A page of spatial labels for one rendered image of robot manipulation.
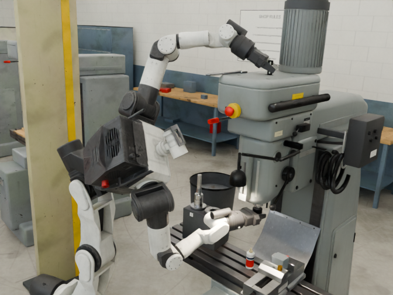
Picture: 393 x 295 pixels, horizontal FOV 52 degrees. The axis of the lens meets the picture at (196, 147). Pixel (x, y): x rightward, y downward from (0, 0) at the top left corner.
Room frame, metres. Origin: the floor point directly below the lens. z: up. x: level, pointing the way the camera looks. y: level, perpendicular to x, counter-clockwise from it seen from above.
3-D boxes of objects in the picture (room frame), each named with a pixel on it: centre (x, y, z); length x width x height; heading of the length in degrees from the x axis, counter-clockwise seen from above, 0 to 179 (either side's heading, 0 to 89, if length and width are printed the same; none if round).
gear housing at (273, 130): (1.79, -0.33, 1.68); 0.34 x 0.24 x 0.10; 137
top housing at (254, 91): (1.77, -0.31, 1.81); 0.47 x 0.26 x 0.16; 137
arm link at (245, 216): (1.71, -0.22, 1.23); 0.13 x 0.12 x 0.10; 32
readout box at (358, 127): (1.75, -0.75, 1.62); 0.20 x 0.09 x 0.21; 137
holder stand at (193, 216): (2.03, -0.06, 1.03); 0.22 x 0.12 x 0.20; 54
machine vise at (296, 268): (1.64, -0.39, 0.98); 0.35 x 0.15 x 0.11; 139
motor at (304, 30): (1.94, -0.47, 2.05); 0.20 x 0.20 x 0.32
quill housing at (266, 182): (1.76, -0.31, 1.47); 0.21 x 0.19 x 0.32; 47
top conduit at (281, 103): (1.69, -0.43, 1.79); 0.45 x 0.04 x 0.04; 137
